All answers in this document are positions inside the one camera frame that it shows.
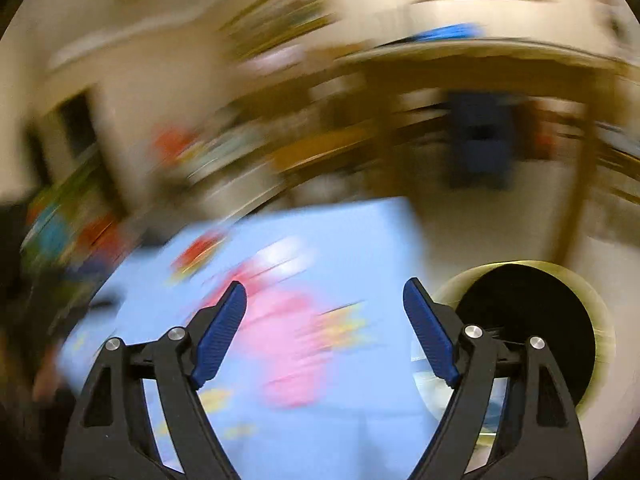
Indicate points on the wooden chair near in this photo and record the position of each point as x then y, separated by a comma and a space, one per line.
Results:
316, 137

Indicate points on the orange plastic bag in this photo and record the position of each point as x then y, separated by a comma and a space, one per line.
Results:
170, 143

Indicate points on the blue cartoon table cloth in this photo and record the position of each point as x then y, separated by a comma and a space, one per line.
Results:
318, 381

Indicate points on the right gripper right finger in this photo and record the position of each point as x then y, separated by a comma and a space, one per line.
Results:
538, 434

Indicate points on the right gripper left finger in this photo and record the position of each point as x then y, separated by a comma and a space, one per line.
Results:
110, 434

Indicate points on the red cigarette pack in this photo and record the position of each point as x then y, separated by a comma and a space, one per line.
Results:
196, 255

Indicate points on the wooden dining table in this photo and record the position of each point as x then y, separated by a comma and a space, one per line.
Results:
477, 76

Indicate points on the black round trash bin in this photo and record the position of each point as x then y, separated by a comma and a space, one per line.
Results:
519, 299

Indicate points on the white coffee table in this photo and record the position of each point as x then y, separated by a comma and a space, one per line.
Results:
224, 179

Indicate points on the landscape framed painting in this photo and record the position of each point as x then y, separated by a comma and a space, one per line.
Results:
266, 24

